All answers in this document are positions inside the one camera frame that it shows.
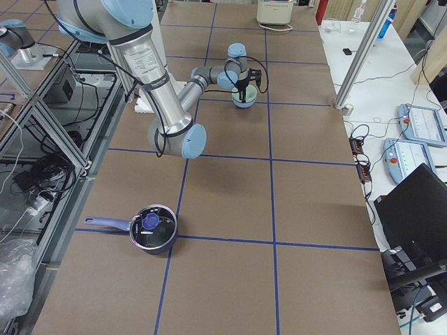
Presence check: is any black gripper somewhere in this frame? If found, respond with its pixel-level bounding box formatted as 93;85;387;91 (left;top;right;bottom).
235;71;250;102

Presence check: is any blue bowl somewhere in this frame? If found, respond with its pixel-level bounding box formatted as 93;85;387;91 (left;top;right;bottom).
231;91;257;108

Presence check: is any green bowl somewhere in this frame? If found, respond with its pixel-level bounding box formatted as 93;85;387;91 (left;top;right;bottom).
232;84;258;103

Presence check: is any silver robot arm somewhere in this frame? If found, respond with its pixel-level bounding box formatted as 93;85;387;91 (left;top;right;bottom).
57;1;248;159
1;19;50;70

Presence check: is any beige appliance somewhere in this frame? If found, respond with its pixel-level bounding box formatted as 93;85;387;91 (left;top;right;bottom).
256;0;294;25

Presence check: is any black usb hub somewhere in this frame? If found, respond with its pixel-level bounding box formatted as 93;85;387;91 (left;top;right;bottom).
356;164;372;184
349;138;364;156

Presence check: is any clear water bottle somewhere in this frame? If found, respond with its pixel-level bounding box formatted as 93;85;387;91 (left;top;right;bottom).
349;0;367;33

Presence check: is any brown table mat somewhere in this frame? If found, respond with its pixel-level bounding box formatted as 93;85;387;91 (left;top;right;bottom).
33;2;400;334

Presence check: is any blue saucepan with lid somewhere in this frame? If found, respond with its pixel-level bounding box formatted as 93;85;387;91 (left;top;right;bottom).
84;204;178;255

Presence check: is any teach pendant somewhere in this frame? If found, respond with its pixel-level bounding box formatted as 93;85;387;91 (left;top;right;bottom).
383;138;437;184
397;103;446;147

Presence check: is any blue bottle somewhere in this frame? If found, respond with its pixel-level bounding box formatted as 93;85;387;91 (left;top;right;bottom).
377;1;397;39

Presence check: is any black laptop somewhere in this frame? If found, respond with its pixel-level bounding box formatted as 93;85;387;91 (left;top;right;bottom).
374;163;446;260

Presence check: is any black monitor stand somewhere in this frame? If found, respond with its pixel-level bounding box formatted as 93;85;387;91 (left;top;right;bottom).
381;246;446;322

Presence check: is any clear plastic bag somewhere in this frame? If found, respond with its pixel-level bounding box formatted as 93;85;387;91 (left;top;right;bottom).
1;239;38;321

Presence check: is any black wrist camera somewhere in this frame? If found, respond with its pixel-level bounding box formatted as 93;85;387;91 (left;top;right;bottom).
249;68;262;87

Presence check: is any aluminium frame post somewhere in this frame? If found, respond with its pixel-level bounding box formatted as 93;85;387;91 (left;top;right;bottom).
333;0;394;117

